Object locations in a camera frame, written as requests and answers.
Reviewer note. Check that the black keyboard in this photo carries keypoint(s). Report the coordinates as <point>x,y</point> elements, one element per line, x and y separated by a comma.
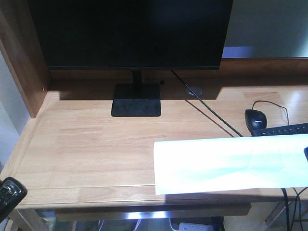
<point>282,130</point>

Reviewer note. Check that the wooden desk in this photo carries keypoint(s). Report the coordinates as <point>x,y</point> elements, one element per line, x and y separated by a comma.
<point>76,158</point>

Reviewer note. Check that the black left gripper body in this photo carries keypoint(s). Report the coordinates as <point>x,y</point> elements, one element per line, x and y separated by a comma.
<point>12,192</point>

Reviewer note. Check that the black computer mouse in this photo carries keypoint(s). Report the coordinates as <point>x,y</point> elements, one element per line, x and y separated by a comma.
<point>255,119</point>

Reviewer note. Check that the white power strip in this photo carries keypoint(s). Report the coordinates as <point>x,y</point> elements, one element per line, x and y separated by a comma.
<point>191,224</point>

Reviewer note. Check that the white paper sheet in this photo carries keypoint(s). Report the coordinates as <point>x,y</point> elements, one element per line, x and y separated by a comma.
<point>227,164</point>

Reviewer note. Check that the black computer monitor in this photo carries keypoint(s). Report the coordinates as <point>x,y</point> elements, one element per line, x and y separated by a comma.
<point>133,35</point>

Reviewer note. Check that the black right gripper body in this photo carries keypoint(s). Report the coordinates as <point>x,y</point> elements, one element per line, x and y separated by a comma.
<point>306,152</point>

